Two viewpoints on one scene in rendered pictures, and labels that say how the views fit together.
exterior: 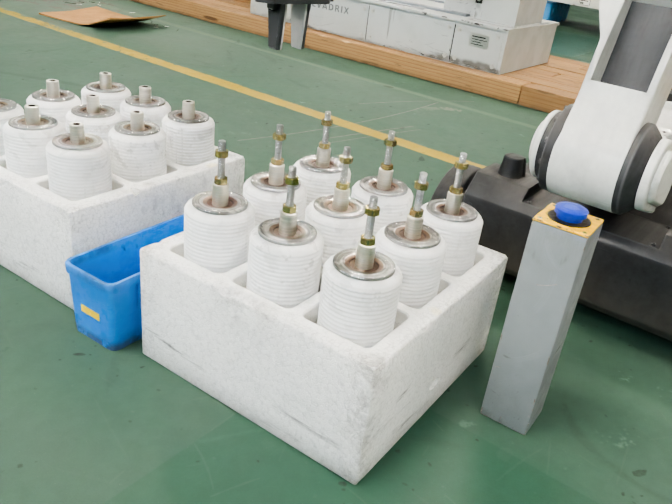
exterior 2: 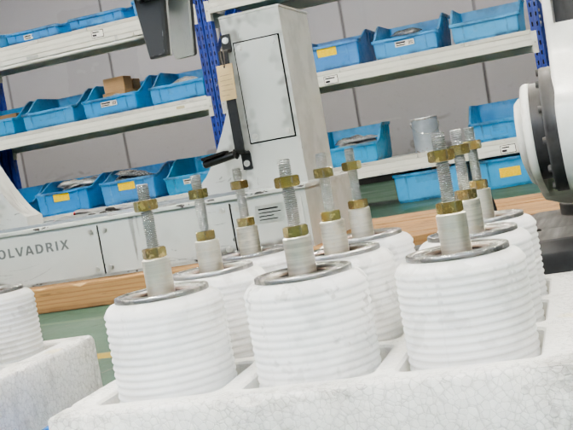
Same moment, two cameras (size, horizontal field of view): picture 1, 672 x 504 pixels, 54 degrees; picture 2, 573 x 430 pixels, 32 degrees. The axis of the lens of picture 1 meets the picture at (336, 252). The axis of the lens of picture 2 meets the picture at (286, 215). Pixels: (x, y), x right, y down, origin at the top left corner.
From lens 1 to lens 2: 40 cm
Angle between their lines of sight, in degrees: 29
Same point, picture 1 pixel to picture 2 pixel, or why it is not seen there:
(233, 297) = (269, 397)
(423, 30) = (187, 229)
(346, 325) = (483, 342)
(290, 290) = (352, 353)
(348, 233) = (375, 272)
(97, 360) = not seen: outside the picture
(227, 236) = (202, 328)
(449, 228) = not seen: hidden behind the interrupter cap
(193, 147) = (14, 331)
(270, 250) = (303, 290)
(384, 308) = (525, 293)
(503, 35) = (299, 194)
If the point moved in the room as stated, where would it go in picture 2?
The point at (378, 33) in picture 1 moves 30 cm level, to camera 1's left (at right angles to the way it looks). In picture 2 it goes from (123, 257) to (25, 276)
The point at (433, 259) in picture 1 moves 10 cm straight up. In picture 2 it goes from (526, 243) to (506, 122)
